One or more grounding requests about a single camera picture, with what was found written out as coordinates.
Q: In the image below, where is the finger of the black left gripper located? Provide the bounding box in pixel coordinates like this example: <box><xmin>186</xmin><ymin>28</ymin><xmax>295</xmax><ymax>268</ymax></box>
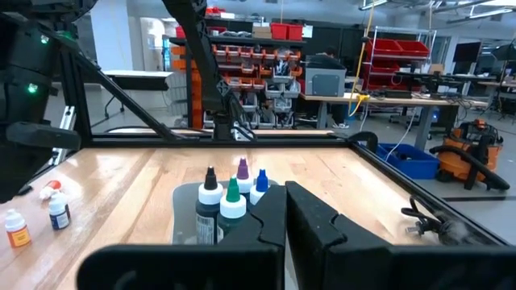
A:
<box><xmin>0</xmin><ymin>147</ymin><xmax>29</xmax><ymax>205</ymax></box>
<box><xmin>23</xmin><ymin>149</ymin><xmax>53</xmax><ymax>194</ymax></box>

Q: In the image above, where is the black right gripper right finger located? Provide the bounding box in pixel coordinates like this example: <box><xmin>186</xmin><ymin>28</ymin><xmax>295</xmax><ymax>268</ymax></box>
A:
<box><xmin>285</xmin><ymin>180</ymin><xmax>391</xmax><ymax>290</ymax></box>

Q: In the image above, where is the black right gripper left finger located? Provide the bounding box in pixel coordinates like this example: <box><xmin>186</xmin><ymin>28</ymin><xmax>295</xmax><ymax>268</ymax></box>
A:
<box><xmin>219</xmin><ymin>184</ymin><xmax>287</xmax><ymax>247</ymax></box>

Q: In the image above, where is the small red food coloring bottle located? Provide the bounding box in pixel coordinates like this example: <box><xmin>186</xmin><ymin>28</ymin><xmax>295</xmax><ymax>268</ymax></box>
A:
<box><xmin>39</xmin><ymin>179</ymin><xmax>64</xmax><ymax>201</ymax></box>

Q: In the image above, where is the large green-tipped coloring bottle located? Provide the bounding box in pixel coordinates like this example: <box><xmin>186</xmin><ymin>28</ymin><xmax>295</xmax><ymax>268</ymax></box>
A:
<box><xmin>216</xmin><ymin>176</ymin><xmax>248</xmax><ymax>245</ymax></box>

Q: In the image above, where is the large blue-tipped coloring bottle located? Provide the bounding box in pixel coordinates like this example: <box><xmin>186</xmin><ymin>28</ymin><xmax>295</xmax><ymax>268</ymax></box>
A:
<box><xmin>248</xmin><ymin>168</ymin><xmax>270</xmax><ymax>207</ymax></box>

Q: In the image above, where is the small dark blue coloring bottle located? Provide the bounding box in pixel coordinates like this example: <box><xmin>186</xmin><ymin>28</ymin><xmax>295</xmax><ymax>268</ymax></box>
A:
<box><xmin>48</xmin><ymin>192</ymin><xmax>72</xmax><ymax>231</ymax></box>

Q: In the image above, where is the large black-tipped coloring bottle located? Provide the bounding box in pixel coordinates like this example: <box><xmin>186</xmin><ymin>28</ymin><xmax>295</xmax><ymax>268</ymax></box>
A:
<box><xmin>195</xmin><ymin>165</ymin><xmax>225</xmax><ymax>246</ymax></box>

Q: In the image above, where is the small orange food coloring bottle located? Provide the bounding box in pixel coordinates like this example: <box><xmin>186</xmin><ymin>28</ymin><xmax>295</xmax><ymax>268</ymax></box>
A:
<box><xmin>4</xmin><ymin>208</ymin><xmax>32</xmax><ymax>249</ymax></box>

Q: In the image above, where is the large purple-tipped coloring bottle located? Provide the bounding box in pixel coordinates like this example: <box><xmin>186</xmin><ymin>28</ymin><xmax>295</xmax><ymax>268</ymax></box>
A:
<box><xmin>235</xmin><ymin>157</ymin><xmax>255</xmax><ymax>202</ymax></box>

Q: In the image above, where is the grey plastic bin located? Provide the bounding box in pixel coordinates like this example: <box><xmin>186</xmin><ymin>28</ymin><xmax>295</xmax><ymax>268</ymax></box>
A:
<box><xmin>172</xmin><ymin>179</ymin><xmax>283</xmax><ymax>247</ymax></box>

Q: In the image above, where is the silver aluminium extrusion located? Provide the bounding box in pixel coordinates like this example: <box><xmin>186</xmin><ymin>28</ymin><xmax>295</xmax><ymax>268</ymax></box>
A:
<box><xmin>51</xmin><ymin>105</ymin><xmax>77</xmax><ymax>166</ymax></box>

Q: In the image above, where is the white folding table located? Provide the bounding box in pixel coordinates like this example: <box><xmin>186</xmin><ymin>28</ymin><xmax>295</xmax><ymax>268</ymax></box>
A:
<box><xmin>102</xmin><ymin>69</ymin><xmax>175</xmax><ymax>120</ymax></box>

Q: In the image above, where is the blue storage bin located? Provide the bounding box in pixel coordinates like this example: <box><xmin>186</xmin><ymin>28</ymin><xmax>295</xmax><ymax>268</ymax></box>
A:
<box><xmin>375</xmin><ymin>143</ymin><xmax>440</xmax><ymax>180</ymax></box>

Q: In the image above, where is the grey boxy machine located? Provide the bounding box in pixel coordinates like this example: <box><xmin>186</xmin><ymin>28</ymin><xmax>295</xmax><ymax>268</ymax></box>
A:
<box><xmin>304</xmin><ymin>54</ymin><xmax>347</xmax><ymax>98</ymax></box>

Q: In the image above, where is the shelf of orange parts bins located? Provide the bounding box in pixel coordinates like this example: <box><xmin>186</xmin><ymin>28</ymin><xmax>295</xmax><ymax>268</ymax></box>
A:
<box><xmin>168</xmin><ymin>35</ymin><xmax>307</xmax><ymax>131</ymax></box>

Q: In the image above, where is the wooden workbench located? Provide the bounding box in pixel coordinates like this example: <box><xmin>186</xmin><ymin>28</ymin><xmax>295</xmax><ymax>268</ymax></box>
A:
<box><xmin>300</xmin><ymin>91</ymin><xmax>491</xmax><ymax>152</ymax></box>

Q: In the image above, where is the orange shop vacuum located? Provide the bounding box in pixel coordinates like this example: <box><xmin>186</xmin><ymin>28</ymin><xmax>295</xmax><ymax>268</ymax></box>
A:
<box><xmin>428</xmin><ymin>118</ymin><xmax>511</xmax><ymax>193</ymax></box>

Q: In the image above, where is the person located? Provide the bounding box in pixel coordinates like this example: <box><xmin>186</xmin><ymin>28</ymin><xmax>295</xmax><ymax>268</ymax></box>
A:
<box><xmin>320</xmin><ymin>44</ymin><xmax>342</xmax><ymax>60</ymax></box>

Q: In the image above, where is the red plastic storage bin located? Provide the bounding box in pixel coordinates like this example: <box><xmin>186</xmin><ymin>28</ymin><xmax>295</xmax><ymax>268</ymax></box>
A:
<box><xmin>286</xmin><ymin>23</ymin><xmax>304</xmax><ymax>42</ymax></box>
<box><xmin>269</xmin><ymin>23</ymin><xmax>289</xmax><ymax>41</ymax></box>

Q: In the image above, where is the distant robot workstation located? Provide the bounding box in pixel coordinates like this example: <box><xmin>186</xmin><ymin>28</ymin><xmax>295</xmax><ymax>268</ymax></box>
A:
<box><xmin>394</xmin><ymin>60</ymin><xmax>516</xmax><ymax>122</ymax></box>

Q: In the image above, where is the cardboard box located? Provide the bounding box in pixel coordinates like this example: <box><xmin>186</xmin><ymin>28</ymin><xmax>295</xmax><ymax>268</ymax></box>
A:
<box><xmin>252</xmin><ymin>25</ymin><xmax>273</xmax><ymax>40</ymax></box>

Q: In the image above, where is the dark monitor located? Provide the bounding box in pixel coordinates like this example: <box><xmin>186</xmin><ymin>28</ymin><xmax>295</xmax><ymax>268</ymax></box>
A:
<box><xmin>452</xmin><ymin>41</ymin><xmax>484</xmax><ymax>64</ymax></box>

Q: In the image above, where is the black aluminium rig frame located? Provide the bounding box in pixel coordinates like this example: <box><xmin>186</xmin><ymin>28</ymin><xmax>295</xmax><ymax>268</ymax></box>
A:
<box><xmin>52</xmin><ymin>39</ymin><xmax>510</xmax><ymax>247</ymax></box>

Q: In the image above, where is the bundled black lamp cable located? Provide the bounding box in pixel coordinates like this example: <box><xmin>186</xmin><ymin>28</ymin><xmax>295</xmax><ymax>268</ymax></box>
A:
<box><xmin>401</xmin><ymin>195</ymin><xmax>464</xmax><ymax>247</ymax></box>

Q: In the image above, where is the white cable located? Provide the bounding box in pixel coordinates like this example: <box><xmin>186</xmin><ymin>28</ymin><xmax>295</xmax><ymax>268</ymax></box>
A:
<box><xmin>382</xmin><ymin>106</ymin><xmax>418</xmax><ymax>163</ymax></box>

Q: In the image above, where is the yellow hanging cable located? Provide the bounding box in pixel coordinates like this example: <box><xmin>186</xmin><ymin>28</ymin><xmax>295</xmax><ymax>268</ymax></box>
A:
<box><xmin>347</xmin><ymin>0</ymin><xmax>377</xmax><ymax>118</ymax></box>

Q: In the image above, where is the wire rack with red bins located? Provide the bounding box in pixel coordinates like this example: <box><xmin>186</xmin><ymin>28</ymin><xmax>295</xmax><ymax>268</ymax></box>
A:
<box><xmin>364</xmin><ymin>26</ymin><xmax>439</xmax><ymax>94</ymax></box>

